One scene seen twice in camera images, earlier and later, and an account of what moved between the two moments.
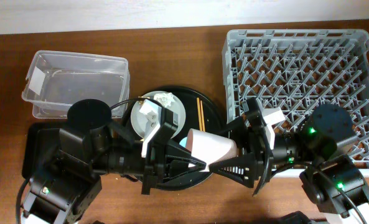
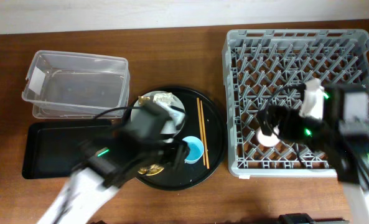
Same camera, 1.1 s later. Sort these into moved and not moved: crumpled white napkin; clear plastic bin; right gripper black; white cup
Moved: right gripper black; white cup
Not moved: clear plastic bin; crumpled white napkin
